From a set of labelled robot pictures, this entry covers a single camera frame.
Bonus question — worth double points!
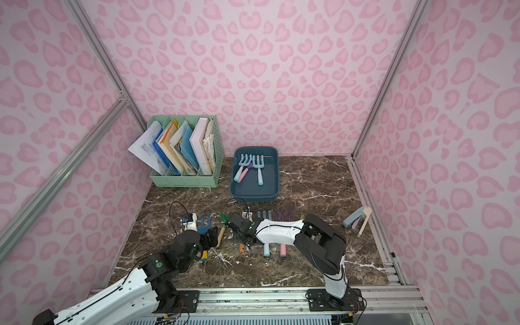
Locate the blue rake yellow handle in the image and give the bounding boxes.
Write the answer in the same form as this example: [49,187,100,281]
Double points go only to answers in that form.
[197,214,212,261]

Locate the dark green rake wooden handle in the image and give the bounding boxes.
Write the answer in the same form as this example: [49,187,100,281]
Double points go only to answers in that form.
[216,213,230,248]

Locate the light blue rake mint handle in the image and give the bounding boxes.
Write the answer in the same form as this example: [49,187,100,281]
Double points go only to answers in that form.
[257,211,272,257]

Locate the teal rake mint handle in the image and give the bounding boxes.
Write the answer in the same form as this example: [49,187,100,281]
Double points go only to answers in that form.
[234,154,252,183]

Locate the purple rake pink handle small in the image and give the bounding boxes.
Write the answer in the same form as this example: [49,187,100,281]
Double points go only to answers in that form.
[238,163,253,183]

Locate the light blue rake white handle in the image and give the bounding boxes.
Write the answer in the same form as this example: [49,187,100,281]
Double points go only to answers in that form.
[253,155,265,186]

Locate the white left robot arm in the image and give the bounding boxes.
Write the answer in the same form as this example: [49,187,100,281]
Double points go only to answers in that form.
[32,226,219,324]

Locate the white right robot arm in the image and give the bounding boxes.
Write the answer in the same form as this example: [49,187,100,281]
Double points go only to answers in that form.
[226,213,349,300]

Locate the dark teal storage box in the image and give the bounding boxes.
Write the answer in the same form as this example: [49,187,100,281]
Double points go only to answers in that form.
[230,146,280,203]

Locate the green file organizer crate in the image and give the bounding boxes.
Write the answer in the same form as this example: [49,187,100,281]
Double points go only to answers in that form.
[148,115,224,188]

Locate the teal book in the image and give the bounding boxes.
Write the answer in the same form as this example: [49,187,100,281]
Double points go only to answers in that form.
[170,120,199,176]

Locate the blue folder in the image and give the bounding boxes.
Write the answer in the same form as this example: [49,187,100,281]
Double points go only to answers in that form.
[153,130,180,176]

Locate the white thick book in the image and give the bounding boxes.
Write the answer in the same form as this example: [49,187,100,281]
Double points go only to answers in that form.
[190,117,215,176]

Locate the orange book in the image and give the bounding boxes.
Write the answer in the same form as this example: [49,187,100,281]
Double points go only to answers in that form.
[158,119,185,176]

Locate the white paper sheets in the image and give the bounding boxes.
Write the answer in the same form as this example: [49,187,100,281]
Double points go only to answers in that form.
[128,121,168,176]

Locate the grey blue stapler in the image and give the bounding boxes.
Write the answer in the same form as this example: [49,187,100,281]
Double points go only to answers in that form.
[342,206,372,237]

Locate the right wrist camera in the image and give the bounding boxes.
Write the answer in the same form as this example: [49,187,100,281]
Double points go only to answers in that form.
[242,210,253,221]

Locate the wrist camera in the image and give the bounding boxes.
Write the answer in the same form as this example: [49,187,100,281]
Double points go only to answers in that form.
[242,210,253,221]
[181,213,198,232]

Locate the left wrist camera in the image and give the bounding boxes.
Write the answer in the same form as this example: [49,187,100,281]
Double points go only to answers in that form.
[181,213,198,232]

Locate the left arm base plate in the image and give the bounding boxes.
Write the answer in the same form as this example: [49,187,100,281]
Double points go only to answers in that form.
[152,290,200,314]

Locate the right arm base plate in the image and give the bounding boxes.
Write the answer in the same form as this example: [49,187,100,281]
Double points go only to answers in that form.
[305,287,367,314]

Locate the aluminium front rail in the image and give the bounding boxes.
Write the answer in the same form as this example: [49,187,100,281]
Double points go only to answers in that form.
[125,286,429,324]

